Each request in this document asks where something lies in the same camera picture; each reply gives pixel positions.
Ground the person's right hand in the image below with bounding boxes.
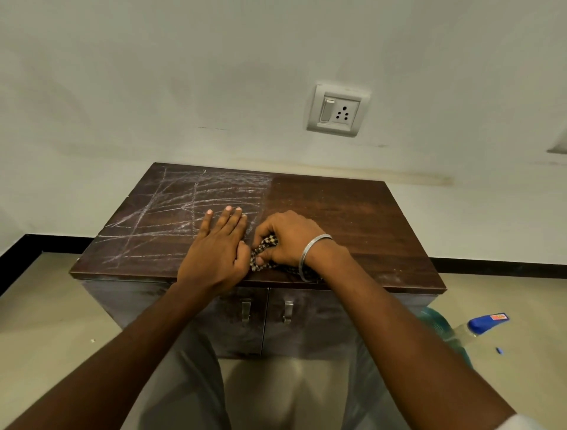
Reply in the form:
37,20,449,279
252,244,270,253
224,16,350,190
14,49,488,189
252,210,334,270

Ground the person's left hand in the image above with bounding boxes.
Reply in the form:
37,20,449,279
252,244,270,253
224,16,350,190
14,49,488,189
177,205,252,297

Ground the checkered cloth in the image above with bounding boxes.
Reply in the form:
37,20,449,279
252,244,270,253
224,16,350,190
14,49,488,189
249,235,321,283

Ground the dark wooden cabinet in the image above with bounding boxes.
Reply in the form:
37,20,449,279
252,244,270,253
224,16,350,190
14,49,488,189
69,162,448,360

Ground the blue-capped spray bottle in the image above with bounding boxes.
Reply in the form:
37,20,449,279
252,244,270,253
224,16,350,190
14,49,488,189
442,312,511,351

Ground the person's right forearm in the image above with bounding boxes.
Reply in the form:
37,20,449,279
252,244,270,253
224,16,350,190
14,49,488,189
309,245,518,430

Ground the person's left forearm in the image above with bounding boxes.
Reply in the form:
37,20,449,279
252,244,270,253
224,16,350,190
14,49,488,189
5,280,214,430

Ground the person's left leg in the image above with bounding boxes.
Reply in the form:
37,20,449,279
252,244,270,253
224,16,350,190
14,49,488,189
120,322,232,430

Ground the person's leg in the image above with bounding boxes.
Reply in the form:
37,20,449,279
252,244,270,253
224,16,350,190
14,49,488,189
340,353,413,430
120,322,232,430

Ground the person's right leg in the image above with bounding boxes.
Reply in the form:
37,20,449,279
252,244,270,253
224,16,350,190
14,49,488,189
340,353,413,430

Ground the silver bangle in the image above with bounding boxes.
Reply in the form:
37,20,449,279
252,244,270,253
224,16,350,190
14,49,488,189
297,233,334,284

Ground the teal plastic basket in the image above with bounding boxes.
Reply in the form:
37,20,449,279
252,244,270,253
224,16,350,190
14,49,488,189
416,306,474,371

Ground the black skirting board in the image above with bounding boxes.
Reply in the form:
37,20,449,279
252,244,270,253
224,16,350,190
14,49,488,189
0,233,567,297

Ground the white shirt sleeve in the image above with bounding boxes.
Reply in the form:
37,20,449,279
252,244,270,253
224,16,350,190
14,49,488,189
493,413,546,430

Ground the small white wall socket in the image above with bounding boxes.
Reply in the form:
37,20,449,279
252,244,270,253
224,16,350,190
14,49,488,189
306,80,373,139

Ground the wide white switch panel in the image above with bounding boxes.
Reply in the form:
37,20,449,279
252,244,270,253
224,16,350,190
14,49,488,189
546,130,567,155

